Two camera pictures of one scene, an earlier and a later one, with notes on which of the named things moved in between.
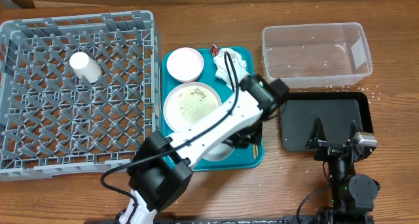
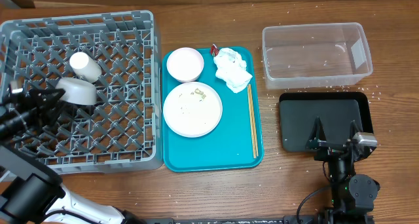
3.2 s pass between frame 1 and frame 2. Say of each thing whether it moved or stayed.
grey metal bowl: moved
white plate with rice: stayed
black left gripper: moved
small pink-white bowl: stayed
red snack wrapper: stayed
